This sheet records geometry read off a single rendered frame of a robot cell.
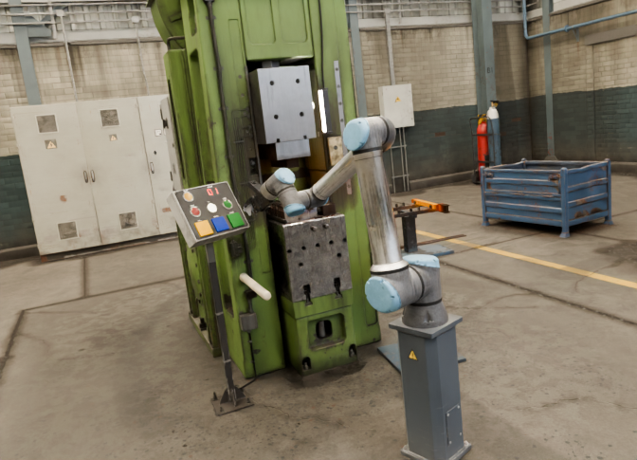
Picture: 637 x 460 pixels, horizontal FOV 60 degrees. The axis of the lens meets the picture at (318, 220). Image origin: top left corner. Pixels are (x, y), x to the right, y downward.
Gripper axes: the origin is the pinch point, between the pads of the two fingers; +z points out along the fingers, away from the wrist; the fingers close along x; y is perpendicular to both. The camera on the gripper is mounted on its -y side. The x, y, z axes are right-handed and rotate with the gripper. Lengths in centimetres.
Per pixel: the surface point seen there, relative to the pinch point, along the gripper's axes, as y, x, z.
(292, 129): -34, 45, -13
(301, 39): -80, 68, -33
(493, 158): -55, 744, 213
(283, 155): -23.6, 39.2, -4.1
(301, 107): -42, 52, -22
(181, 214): -9.4, -26.8, 12.6
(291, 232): 15.4, 33.7, 13.7
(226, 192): -15.5, 3.1, 11.1
